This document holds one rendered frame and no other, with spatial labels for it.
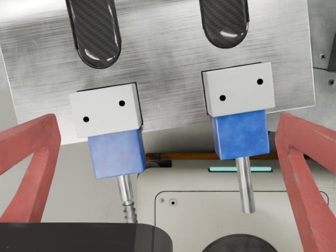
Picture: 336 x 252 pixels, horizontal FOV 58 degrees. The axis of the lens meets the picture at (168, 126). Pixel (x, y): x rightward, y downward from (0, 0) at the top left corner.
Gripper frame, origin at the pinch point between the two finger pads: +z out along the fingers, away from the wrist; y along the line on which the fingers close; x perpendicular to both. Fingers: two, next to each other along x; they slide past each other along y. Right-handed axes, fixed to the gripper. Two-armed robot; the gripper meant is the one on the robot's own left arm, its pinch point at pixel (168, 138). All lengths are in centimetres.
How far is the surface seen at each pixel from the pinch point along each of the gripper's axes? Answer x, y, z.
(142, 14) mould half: -0.4, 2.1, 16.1
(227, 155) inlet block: 9.4, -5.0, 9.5
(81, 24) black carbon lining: 0.4, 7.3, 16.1
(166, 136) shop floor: 62, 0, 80
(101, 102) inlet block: 4.7, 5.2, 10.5
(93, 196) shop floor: 83, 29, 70
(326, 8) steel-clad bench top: 0.6, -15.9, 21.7
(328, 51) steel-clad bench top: 4.3, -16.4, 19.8
